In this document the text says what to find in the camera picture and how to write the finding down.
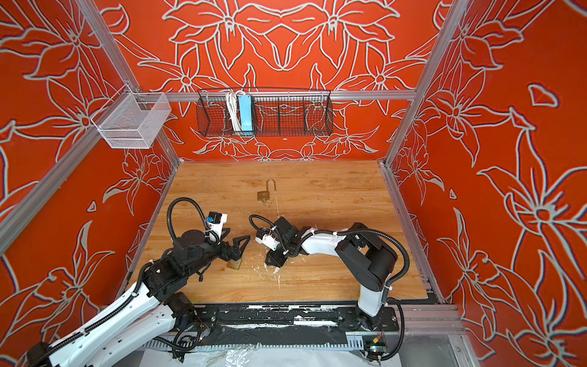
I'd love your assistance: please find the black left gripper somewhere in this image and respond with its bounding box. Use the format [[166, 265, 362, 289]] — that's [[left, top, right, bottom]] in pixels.
[[186, 232, 251, 278]]

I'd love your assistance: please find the brass padlock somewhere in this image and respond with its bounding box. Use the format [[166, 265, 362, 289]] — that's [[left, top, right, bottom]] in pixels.
[[226, 258, 242, 270], [257, 178, 277, 203]]

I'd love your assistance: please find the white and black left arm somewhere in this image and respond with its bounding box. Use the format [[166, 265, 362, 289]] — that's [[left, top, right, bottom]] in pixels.
[[26, 197, 251, 366]]

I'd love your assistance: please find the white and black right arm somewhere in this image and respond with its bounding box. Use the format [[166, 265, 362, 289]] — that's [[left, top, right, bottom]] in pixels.
[[249, 214, 410, 363]]

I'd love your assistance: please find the light blue box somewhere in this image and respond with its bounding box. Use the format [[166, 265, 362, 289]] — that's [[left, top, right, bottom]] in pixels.
[[238, 94, 253, 135]]

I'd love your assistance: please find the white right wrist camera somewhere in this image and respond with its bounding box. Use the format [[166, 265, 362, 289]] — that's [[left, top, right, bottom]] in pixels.
[[255, 231, 281, 251]]

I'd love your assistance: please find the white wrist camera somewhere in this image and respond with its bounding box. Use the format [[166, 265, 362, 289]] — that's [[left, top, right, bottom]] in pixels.
[[206, 211, 228, 236], [255, 231, 281, 251]]

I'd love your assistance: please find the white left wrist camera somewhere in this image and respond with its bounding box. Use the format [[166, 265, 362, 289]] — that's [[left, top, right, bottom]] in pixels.
[[206, 211, 228, 236]]

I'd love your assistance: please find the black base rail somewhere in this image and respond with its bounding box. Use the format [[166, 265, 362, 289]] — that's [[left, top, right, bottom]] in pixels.
[[186, 302, 401, 349]]

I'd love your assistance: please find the black wire wall basket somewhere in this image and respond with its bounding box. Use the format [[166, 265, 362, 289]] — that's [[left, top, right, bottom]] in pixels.
[[196, 87, 334, 138]]

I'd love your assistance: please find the white cable bundle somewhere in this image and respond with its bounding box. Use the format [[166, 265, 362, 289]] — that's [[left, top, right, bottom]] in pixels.
[[224, 90, 243, 133]]

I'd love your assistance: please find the white mesh wall basket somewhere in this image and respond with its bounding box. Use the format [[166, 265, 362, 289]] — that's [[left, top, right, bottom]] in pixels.
[[93, 93, 171, 149]]

